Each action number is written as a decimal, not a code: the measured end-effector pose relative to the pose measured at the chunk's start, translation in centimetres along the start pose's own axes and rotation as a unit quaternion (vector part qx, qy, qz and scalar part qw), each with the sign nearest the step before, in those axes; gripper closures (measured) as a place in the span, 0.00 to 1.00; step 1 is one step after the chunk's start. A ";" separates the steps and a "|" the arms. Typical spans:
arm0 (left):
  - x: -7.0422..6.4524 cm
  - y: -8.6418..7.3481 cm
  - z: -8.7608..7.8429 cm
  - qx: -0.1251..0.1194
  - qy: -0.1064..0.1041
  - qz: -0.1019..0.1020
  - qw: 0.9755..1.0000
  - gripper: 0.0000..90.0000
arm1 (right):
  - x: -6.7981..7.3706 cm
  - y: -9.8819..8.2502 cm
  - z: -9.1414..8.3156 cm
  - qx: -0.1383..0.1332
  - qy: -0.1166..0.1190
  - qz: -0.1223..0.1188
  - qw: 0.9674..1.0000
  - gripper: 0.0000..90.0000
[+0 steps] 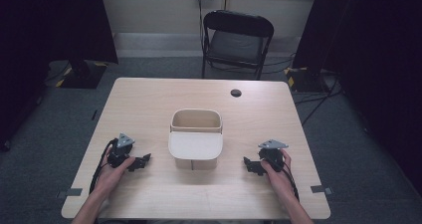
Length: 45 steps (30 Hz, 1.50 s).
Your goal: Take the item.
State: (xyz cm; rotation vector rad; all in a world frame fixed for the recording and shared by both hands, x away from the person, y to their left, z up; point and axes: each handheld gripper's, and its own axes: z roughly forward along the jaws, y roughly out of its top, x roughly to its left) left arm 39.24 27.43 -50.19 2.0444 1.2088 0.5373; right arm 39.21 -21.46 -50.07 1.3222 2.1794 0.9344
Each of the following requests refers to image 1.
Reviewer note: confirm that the black stand base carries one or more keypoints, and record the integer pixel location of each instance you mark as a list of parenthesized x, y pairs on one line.
[(84, 74), (307, 79)]

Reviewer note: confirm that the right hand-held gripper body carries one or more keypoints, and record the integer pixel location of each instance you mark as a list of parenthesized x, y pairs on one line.
[(272, 152)]

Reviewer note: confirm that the beige bin with lid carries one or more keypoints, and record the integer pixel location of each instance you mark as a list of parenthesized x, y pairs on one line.
[(195, 141)]

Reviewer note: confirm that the person's right hand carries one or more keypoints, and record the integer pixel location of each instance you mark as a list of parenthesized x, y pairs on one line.
[(278, 179)]

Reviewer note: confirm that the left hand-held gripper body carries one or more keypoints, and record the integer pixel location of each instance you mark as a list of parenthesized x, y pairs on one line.
[(121, 148)]

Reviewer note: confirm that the person's left hand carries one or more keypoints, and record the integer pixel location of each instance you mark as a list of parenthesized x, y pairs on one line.
[(114, 176)]

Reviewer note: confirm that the black curtain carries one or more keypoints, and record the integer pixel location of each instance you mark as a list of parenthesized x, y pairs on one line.
[(40, 51), (375, 68)]

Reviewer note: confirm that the black folding chair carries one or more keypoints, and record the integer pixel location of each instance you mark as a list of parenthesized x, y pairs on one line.
[(237, 43)]

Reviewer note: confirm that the small black floor object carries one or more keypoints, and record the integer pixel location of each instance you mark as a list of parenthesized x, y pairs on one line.
[(94, 114)]

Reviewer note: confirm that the grey tape strip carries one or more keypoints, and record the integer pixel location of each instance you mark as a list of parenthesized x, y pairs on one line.
[(70, 192), (321, 189)]

